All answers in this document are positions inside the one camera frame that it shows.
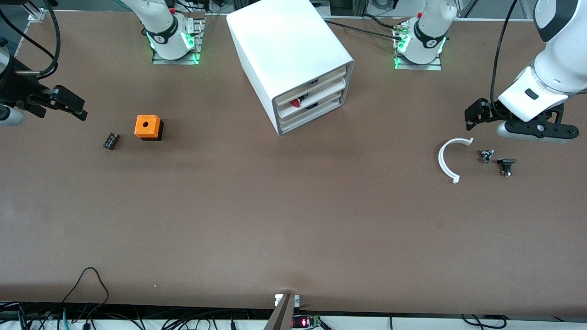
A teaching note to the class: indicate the aluminium frame profile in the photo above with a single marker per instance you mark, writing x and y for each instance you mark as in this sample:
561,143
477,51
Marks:
37,11

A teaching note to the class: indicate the white drawer cabinet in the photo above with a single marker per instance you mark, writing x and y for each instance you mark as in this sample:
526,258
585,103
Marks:
284,41

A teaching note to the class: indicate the white drawer with red part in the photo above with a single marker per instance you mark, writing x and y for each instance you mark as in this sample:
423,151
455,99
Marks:
328,91

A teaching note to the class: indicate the small silver metal part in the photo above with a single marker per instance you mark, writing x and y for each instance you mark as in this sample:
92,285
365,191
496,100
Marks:
486,156

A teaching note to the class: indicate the orange box with hole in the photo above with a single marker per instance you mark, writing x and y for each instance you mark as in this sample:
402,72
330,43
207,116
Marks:
146,126

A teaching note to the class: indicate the circuit board with red light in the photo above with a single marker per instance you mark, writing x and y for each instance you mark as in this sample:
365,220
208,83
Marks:
306,322

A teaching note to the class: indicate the white lowest cabinet drawer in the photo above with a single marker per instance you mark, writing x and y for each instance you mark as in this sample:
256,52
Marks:
321,109

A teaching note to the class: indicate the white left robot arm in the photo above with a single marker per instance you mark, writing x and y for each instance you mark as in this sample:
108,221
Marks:
557,68

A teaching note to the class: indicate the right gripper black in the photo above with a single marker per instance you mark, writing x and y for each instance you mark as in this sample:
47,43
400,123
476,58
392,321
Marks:
16,87

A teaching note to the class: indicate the small black terminal block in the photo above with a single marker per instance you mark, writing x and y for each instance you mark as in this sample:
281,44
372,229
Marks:
111,140

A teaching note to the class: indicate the white drawer with orange button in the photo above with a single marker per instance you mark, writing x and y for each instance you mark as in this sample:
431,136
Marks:
332,74

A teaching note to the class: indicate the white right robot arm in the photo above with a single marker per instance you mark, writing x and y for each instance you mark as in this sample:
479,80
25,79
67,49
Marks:
163,27

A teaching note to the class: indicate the small red part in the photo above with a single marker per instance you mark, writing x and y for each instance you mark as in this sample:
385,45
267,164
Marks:
296,102

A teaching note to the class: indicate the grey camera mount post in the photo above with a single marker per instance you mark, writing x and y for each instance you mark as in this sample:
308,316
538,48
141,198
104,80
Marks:
282,316

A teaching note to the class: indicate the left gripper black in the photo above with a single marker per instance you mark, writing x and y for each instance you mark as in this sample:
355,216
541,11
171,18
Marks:
493,110

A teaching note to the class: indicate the small black switch part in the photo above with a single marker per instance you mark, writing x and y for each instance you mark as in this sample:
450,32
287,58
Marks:
506,165

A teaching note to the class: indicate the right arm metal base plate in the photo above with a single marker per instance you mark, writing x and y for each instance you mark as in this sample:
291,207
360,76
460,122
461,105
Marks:
195,46

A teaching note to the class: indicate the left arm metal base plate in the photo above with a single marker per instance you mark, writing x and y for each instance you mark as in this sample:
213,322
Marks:
438,64

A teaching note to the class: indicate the white curved plastic arc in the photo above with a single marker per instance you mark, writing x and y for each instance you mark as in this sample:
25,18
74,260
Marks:
441,160

